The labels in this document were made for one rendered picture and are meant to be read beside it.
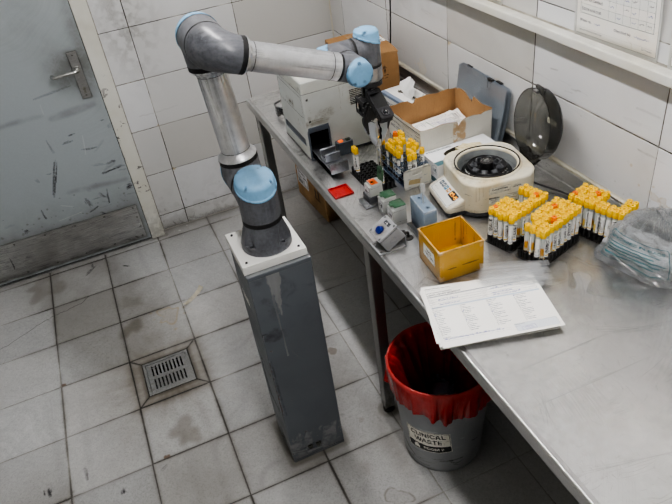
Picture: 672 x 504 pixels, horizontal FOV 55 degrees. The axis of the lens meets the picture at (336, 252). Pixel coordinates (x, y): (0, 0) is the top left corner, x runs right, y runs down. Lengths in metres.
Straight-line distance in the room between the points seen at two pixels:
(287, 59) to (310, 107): 0.61
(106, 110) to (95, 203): 0.52
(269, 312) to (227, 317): 1.16
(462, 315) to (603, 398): 0.38
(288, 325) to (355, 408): 0.69
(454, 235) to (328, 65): 0.58
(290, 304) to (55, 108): 1.88
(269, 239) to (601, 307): 0.90
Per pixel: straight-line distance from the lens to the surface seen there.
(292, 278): 1.93
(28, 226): 3.74
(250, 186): 1.80
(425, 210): 1.87
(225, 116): 1.85
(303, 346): 2.11
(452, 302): 1.68
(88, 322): 3.41
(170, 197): 3.80
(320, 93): 2.31
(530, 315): 1.66
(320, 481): 2.44
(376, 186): 2.06
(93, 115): 3.50
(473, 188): 1.95
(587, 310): 1.71
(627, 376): 1.58
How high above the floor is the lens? 2.01
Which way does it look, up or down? 36 degrees down
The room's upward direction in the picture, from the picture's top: 9 degrees counter-clockwise
